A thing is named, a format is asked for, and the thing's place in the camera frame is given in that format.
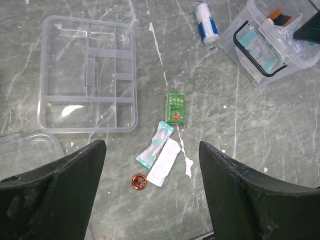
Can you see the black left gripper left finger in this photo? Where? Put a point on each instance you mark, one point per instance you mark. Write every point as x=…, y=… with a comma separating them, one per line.
x=55, y=200

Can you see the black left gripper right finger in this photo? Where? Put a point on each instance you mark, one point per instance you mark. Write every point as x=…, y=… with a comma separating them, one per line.
x=246, y=204

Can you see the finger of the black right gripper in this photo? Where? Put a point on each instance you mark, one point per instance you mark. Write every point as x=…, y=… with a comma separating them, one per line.
x=309, y=31

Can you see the amber bottle orange cap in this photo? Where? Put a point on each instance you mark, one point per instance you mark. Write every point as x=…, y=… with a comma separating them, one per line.
x=280, y=19

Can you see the clear first aid box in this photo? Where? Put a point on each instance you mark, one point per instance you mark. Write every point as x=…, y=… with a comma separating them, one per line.
x=294, y=55

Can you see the small red round item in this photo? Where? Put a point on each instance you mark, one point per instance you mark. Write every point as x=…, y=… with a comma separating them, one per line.
x=139, y=182

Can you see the small green box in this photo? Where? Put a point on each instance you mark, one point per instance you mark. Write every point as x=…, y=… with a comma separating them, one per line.
x=175, y=108

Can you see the clear compartment tray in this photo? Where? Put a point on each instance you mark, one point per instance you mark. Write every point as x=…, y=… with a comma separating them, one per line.
x=87, y=81

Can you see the white flat packet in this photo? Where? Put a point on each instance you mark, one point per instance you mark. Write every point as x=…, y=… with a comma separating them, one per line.
x=162, y=167

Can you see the teal white tube box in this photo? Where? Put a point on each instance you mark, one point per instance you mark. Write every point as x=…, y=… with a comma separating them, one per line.
x=148, y=156

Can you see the clear lid with black handle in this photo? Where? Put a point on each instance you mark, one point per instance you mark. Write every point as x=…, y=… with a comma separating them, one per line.
x=19, y=154

